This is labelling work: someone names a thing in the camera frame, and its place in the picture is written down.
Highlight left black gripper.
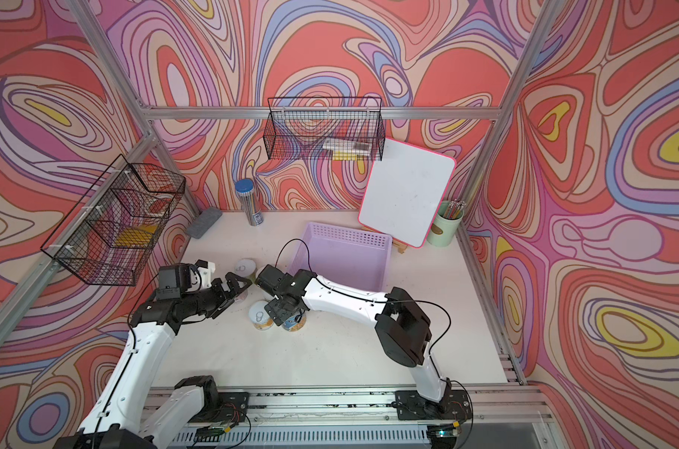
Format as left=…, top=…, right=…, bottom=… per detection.
left=179, top=271, right=250, bottom=318

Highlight blue Progresso soup can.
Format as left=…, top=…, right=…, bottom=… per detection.
left=282, top=311, right=307, bottom=332

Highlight purple plastic basket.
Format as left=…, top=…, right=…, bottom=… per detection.
left=287, top=222, right=392, bottom=292

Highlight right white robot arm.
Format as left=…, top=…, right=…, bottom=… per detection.
left=256, top=265, right=473, bottom=424

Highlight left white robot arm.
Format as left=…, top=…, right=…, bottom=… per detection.
left=55, top=262, right=253, bottom=448

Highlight yellow item in left basket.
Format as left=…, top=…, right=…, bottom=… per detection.
left=113, top=224, right=157, bottom=249

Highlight markers in back basket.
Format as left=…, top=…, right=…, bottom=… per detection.
left=322, top=138, right=371, bottom=161

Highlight small can green label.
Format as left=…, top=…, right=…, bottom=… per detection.
left=233, top=258, right=257, bottom=282

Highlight small can orange label front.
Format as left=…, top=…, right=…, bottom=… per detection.
left=248, top=300, right=274, bottom=331

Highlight grey eraser block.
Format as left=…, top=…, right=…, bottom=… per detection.
left=185, top=207, right=223, bottom=239

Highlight clear tube blue cap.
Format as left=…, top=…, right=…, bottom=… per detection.
left=235, top=178, right=264, bottom=226

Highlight wooden board stand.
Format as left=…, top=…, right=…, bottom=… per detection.
left=392, top=239, right=409, bottom=254

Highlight green pen cup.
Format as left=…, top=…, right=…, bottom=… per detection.
left=427, top=200, right=466, bottom=247

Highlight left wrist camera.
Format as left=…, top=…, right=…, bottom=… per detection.
left=154, top=259, right=215, bottom=300

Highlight black wire basket left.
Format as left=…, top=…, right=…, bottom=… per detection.
left=40, top=155, right=186, bottom=286

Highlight black wire basket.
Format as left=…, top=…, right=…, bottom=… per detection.
left=263, top=95, right=385, bottom=162
left=40, top=155, right=186, bottom=286

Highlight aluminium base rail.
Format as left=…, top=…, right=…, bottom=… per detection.
left=86, top=384, right=565, bottom=449

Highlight white board pink frame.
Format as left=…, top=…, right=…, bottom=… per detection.
left=358, top=138, right=457, bottom=248

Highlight black wire basket back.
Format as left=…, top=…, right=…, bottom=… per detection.
left=263, top=95, right=385, bottom=162

